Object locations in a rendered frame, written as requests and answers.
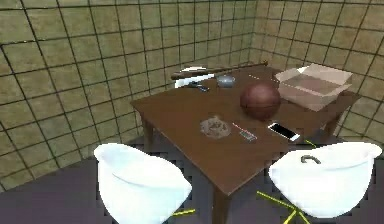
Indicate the brown wooden table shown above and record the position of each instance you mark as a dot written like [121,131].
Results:
[200,110]

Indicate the thin red pencil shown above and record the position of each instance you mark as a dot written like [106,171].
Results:
[238,127]

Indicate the brown baseball bat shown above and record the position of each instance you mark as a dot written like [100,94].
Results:
[213,71]

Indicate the brown basketball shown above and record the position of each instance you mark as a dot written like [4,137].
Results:
[260,101]

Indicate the grey-brown lumpy statue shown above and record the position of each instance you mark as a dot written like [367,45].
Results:
[215,127]

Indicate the open cardboard box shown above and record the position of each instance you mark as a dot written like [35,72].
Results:
[313,87]

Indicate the grey bowl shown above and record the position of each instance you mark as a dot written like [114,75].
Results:
[226,81]

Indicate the white smartphone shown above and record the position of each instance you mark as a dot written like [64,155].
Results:
[283,131]

